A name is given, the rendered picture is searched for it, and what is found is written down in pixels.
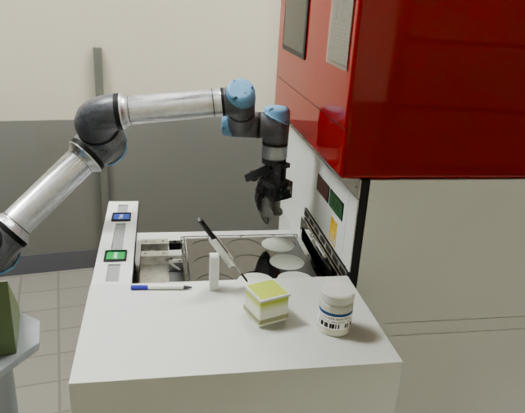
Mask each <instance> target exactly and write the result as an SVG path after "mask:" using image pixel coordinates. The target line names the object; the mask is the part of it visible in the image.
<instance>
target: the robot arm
mask: <svg viewBox="0 0 525 413"><path fill-rule="evenodd" d="M255 102H256V93H255V89H254V86H253V84H252V83H251V82H250V81H249V80H247V79H241V78H239V79H234V80H233V81H231V82H230V83H229V84H228V86H227V87H226V88H209V89H199V90H189V91H180V92H171V93H153V94H143V95H133V96H125V95H123V94H122V93H109V94H104V95H100V96H97V97H95V98H91V99H89V100H88V101H86V102H84V103H83V104H82V105H81V106H80V107H79V109H78V110H77V112H76V113H75V119H74V125H75V130H76V132H77V135H75V136H74V137H73V138H72V139H71V140H70V141H69V151H68V152H67V153H66V154H65V155H64V156H63V157H61V158H60V159H59V160H58V161H57V162H56V163H55V164H54V165H53V166H52V167H51V168H50V169H49V170H48V171H47V172H46V173H45V174H44V175H42V176H41V177H40V178H39V179H38V180H37V181H36V182H35V183H34V184H33V185H32V186H31V187H30V188H29V189H28V190H27V191H26V192H25V193H23V194H22V195H21V196H20V197H19V198H18V199H17V200H16V201H15V202H14V203H13V204H12V205H11V206H10V207H9V208H8V209H7V210H6V211H4V212H3V213H0V275H4V274H6V273H7V272H9V271H11V270H12V269H14V268H15V267H16V265H17V264H18V262H19V260H20V254H21V250H22V249H23V248H24V247H25V246H26V245H27V244H28V243H29V234H30V233H31V232H32V231H33V230H34V229H35V228H36V227H37V226H38V225H39V224H40V223H41V222H42V221H43V220H44V219H45V218H46V217H47V216H48V215H49V214H50V213H51V212H52V211H53V210H54V209H55V208H56V207H57V206H58V205H59V204H60V203H61V202H62V201H63V200H64V199H66V198H67V197H68V196H69V195H70V194H71V193H72V192H73V191H74V190H75V189H76V188H77V187H78V186H79V185H80V184H81V183H82V182H83V181H84V180H85V179H86V178H87V177H88V176H89V175H90V174H91V173H92V172H100V171H101V170H102V169H103V168H104V167H105V166H113V165H115V164H117V163H118V162H120V161H121V160H122V159H123V158H124V156H125V154H126V152H127V148H128V143H127V137H126V134H125V131H124V129H126V128H127V127H128V126H129V125H140V124H149V123H157V122H166V121H175V120H191V119H201V118H209V117H218V116H222V121H221V132H222V134H223V135H224V136H231V137H234V138H236V137H243V138H262V151H261V156H262V163H263V164H265V166H262V167H261V168H259V169H256V170H251V171H250V172H249V173H247V174H245V175H244V176H245V179H246V181H247V182H250V181H252V182H256V181H257V180H258V179H259V180H258V182H257V183H258V184H257V186H256V193H255V203H256V207H257V210H258V211H259V213H260V217H261V219H262V220H263V221H264V222H265V223H266V224H268V223H269V222H270V221H271V219H272V218H273V217H274V216H281V215H282V213H283V210H282V208H281V207H280V206H279V204H278V201H282V200H285V199H289V198H292V184H293V181H291V180H289V179H286V169H287V168H290V163H288V162H286V160H287V159H286V158H287V146H288V135H289V125H290V110H289V108H288V107H285V106H282V105H267V106H265V109H264V112H258V111H255ZM290 192H291V193H290Z"/></svg>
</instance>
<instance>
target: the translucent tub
mask: <svg viewBox="0 0 525 413"><path fill-rule="evenodd" d="M244 288H245V289H246V294H245V304H243V309H244V310H245V312H246V313H247V314H248V315H249V316H250V317H251V318H252V319H253V321H254V322H255V323H256V324H257V325H258V326H259V327H262V326H266V325H271V324H274V323H278V322H280V321H284V320H286V319H287V318H288V315H289V313H288V312H287V309H288V299H289V297H290V296H291V294H290V293H289V292H288V291H287V290H286V289H285V288H284V287H283V286H282V285H281V284H279V283H278V282H277V281H276V280H275V279H267V280H263V281H260V282H256V283H252V284H245V285H244Z"/></svg>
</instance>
